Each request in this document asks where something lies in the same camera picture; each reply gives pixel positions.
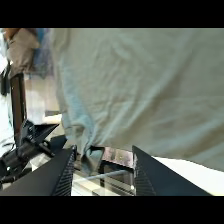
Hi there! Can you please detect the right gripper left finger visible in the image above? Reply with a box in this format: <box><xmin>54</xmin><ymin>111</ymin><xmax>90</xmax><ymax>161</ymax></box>
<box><xmin>0</xmin><ymin>144</ymin><xmax>78</xmax><ymax>197</ymax></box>

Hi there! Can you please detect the brown garment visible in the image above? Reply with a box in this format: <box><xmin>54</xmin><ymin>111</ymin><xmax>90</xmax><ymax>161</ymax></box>
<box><xmin>3</xmin><ymin>28</ymin><xmax>42</xmax><ymax>79</ymax></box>

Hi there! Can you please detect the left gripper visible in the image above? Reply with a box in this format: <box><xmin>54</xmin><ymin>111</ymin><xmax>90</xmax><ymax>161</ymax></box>
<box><xmin>0</xmin><ymin>119</ymin><xmax>61</xmax><ymax>183</ymax></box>

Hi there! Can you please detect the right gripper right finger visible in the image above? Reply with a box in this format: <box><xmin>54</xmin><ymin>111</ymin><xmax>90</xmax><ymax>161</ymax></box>
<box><xmin>132</xmin><ymin>144</ymin><xmax>212</xmax><ymax>197</ymax></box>

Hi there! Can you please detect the grey-green T-shirt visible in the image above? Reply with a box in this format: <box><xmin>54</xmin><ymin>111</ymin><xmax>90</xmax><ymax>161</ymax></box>
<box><xmin>49</xmin><ymin>28</ymin><xmax>224</xmax><ymax>175</ymax></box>

